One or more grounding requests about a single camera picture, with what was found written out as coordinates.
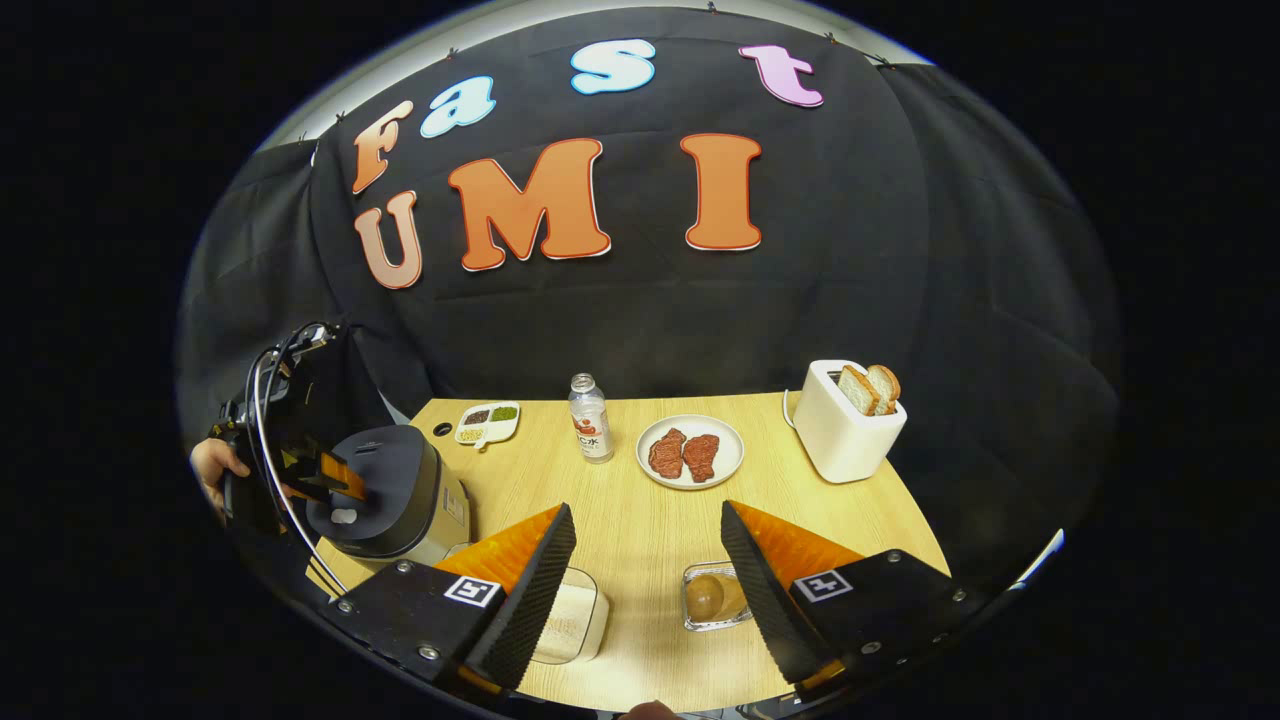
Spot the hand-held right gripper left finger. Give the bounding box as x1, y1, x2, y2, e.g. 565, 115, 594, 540
320, 503, 578, 693

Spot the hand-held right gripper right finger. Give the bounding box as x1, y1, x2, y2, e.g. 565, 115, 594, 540
720, 500, 986, 691

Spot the clear container of rice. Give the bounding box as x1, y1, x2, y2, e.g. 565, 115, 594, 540
530, 567, 611, 666

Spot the wooden spoon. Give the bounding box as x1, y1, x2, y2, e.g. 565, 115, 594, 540
686, 573, 746, 621

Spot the metal wire chopstick holder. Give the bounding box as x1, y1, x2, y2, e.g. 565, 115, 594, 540
682, 562, 756, 633

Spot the black silver rice cooker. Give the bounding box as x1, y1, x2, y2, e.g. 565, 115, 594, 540
305, 425, 473, 566

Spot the white round plate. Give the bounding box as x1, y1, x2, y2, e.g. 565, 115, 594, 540
636, 414, 746, 491

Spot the red steak piece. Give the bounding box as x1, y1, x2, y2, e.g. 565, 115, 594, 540
648, 428, 688, 479
682, 434, 721, 484

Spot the white divided condiment dish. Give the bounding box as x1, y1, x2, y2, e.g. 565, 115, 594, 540
454, 401, 522, 449

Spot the white toaster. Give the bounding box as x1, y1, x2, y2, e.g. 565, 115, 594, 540
783, 360, 909, 485

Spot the clear plastic bottle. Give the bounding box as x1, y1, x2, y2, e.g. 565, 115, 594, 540
568, 373, 616, 465

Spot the black backdrop cloth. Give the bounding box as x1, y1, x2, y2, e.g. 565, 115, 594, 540
178, 8, 1121, 581

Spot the black and white cable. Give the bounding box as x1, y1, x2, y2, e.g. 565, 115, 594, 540
250, 330, 348, 596

